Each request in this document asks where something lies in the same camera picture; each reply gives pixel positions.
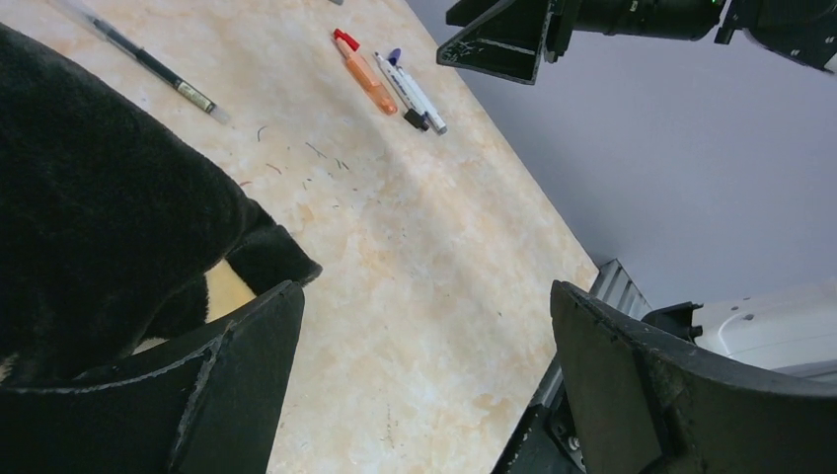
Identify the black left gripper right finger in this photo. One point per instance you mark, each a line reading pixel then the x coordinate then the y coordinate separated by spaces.
pixel 645 401

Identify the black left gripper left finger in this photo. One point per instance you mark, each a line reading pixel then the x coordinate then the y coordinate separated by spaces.
pixel 206 402

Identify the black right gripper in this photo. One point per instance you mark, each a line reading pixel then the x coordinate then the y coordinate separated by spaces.
pixel 505 38

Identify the white marker purple cap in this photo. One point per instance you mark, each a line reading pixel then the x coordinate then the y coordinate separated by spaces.
pixel 425 106

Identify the white marker black cap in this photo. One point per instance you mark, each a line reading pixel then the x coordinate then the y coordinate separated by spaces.
pixel 413 115

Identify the orange pen red cap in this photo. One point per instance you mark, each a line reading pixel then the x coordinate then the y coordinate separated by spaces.
pixel 361 71

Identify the black gel pen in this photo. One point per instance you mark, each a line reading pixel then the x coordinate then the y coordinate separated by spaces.
pixel 88 19

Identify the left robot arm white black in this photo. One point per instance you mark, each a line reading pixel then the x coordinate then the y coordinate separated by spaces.
pixel 792 335

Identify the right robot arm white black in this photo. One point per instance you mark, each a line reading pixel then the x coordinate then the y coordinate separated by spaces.
pixel 803 32

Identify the black floral plush blanket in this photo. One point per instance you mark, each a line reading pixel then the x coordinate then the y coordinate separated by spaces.
pixel 111 225

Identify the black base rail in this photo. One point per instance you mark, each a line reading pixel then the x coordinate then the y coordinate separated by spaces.
pixel 544 439

